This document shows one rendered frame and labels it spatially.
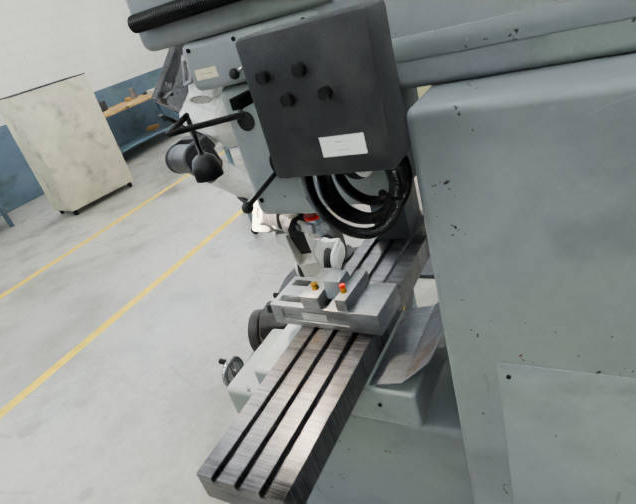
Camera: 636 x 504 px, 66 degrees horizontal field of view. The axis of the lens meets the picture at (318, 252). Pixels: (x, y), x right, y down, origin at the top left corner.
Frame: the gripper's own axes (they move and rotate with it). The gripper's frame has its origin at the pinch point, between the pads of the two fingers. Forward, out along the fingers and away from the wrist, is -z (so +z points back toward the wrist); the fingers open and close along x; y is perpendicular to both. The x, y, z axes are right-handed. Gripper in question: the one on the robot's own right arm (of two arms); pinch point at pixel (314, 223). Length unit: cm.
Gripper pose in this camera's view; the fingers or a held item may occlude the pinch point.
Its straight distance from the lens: 127.2
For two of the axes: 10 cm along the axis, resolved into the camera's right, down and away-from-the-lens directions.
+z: -6.5, -2.1, 7.3
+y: 2.5, 8.5, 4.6
